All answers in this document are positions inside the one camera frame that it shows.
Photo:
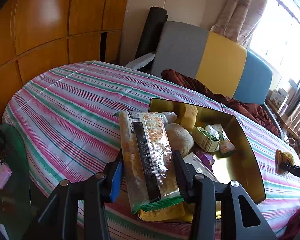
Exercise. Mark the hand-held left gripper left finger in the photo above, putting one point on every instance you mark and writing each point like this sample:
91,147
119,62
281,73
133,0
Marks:
116,180

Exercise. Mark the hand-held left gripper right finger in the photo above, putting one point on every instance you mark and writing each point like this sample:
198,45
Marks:
179,172

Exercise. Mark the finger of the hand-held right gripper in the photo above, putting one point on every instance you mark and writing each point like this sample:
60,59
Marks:
295,172

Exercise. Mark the yellow knitted item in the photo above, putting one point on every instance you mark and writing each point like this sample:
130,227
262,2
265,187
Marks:
286,158

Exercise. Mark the long white box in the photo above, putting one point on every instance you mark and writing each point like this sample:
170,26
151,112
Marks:
197,164

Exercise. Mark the purple snack packet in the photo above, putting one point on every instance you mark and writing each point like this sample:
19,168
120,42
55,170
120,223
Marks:
206,158

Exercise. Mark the beige knitted item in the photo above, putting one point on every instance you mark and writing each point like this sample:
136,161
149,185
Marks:
178,137

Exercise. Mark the green edged cracker packet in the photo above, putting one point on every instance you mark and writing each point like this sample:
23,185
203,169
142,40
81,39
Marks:
145,155

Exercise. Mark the small green box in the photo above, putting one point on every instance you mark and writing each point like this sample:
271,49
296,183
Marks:
206,140

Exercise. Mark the small yellow sponge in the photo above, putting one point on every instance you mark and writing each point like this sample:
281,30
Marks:
162,213

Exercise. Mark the yellow label cracker packet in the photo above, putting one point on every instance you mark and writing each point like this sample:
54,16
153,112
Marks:
226,143

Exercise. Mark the gold tin box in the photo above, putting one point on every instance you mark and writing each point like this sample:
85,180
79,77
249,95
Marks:
242,160

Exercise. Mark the small white plastic bundle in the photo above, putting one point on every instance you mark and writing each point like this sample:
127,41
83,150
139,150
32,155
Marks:
169,117

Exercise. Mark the large yellow sponge block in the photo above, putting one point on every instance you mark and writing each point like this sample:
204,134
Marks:
189,116

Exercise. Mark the wooden desk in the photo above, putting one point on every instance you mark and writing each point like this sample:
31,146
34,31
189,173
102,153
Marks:
289,130

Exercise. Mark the red garment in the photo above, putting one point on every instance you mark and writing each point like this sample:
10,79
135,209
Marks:
297,220

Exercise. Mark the white box on shelf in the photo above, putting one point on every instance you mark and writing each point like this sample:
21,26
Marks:
279,97

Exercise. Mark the maroon cloth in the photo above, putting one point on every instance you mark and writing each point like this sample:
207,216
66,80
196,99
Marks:
247,110

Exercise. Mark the striped bed sheet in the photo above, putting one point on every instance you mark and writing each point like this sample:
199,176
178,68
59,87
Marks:
65,110

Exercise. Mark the green glass side table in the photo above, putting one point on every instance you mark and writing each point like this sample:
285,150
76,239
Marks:
15,200

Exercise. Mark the pink cloth item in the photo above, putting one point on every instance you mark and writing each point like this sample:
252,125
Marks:
2,177

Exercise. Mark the white foam board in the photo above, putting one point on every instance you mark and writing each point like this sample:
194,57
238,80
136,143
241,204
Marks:
141,61

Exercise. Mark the grey yellow blue headboard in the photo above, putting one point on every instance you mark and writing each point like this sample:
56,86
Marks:
222,62

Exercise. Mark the bright window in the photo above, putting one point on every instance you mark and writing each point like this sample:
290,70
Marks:
284,35

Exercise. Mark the black rolled mat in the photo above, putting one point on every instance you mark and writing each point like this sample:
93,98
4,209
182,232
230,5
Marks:
152,30

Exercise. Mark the wooden wardrobe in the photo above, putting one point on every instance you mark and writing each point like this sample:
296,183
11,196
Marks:
40,17

